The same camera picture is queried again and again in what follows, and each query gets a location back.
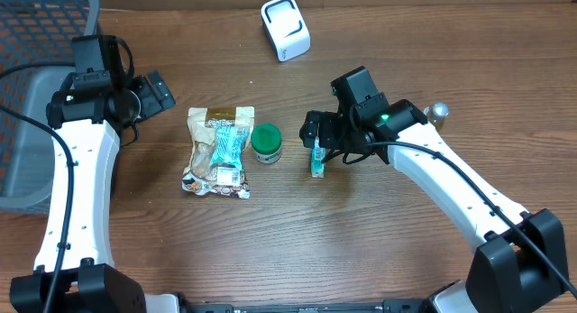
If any teal tissue pack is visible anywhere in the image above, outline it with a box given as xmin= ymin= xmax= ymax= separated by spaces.
xmin=310 ymin=137 xmax=326 ymax=179

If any green lidded cup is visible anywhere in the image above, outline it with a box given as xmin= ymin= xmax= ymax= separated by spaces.
xmin=251 ymin=124 xmax=282 ymax=164

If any teal snack bar wrapper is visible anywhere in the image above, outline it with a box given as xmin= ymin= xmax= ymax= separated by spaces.
xmin=210 ymin=126 xmax=250 ymax=170

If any brown Pantree snack pouch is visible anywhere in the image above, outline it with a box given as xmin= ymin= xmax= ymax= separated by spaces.
xmin=181 ymin=106 xmax=255 ymax=199

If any yellow oil bottle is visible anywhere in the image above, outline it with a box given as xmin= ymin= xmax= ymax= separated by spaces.
xmin=424 ymin=102 xmax=450 ymax=132

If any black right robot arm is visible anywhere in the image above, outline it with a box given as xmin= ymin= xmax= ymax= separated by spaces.
xmin=299 ymin=100 xmax=576 ymax=312

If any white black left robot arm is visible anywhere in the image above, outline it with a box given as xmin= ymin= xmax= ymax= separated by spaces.
xmin=9 ymin=72 xmax=181 ymax=312

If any white barcode scanner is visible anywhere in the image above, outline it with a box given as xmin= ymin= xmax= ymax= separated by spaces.
xmin=261 ymin=0 xmax=311 ymax=62

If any grey plastic mesh basket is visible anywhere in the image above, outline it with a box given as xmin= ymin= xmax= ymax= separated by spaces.
xmin=1 ymin=0 xmax=100 ymax=214

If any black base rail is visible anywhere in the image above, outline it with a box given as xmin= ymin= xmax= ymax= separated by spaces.
xmin=179 ymin=299 xmax=436 ymax=313

